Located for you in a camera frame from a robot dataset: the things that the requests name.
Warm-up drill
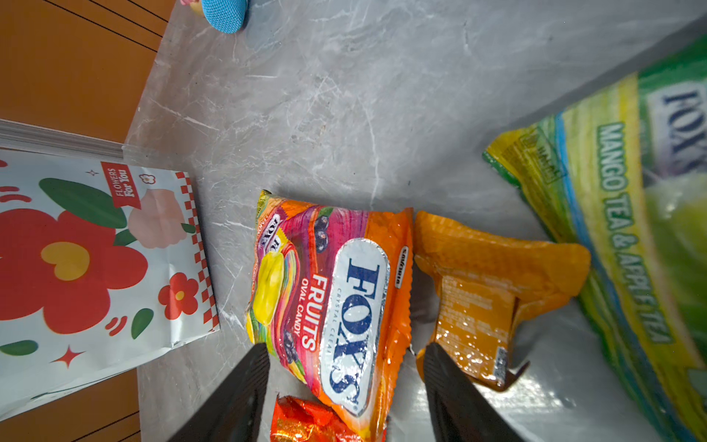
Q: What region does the left aluminium corner post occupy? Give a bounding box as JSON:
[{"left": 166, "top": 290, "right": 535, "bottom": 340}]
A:
[{"left": 1, "top": 119, "right": 124, "bottom": 162}]

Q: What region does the green Fox's tea candy bag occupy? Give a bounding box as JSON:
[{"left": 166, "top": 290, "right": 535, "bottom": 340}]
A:
[{"left": 484, "top": 39, "right": 706, "bottom": 441}]

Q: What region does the blue toy microphone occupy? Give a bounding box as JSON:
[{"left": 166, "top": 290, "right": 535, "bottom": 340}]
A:
[{"left": 201, "top": 0, "right": 249, "bottom": 34}]

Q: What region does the small orange snack packet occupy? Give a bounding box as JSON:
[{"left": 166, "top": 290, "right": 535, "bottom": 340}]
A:
[{"left": 414, "top": 212, "right": 591, "bottom": 392}]

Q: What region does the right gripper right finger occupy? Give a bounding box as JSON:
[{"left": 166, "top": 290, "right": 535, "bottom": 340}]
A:
[{"left": 423, "top": 343, "right": 523, "bottom": 442}]

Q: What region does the white floral paper bag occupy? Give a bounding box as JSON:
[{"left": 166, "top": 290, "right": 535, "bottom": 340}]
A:
[{"left": 1, "top": 149, "right": 219, "bottom": 419}]

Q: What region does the orange Fox's fruits candy bag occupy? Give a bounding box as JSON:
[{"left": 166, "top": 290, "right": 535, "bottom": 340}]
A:
[{"left": 246, "top": 191, "right": 414, "bottom": 441}]

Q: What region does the pink toy cupcake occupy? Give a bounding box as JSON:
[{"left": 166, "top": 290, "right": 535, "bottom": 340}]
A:
[{"left": 180, "top": 0, "right": 204, "bottom": 17}]

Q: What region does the red foil snack packet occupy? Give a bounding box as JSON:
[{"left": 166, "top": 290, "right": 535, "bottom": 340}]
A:
[{"left": 270, "top": 396, "right": 362, "bottom": 442}]

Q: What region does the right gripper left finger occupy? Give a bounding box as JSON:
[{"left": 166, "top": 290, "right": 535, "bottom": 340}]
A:
[{"left": 170, "top": 344, "right": 270, "bottom": 441}]

